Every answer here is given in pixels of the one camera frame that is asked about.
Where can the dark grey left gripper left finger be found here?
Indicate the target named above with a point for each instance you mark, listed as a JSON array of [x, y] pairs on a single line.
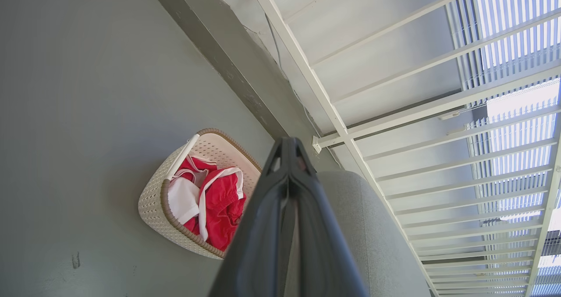
[[258, 244]]

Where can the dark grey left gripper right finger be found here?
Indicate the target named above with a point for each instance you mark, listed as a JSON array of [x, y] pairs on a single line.
[[320, 244]]

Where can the cream perforated laundry basket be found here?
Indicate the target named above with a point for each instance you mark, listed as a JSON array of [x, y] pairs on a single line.
[[158, 205]]

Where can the red and white garment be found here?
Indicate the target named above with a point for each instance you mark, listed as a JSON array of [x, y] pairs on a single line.
[[219, 205]]

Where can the grey fabric sofa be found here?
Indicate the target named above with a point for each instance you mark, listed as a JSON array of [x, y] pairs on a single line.
[[377, 244]]

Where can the white slatted window blind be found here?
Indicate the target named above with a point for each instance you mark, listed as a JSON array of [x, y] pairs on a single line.
[[513, 113]]

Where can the white metal window frame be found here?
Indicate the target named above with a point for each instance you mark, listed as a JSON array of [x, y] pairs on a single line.
[[438, 126]]

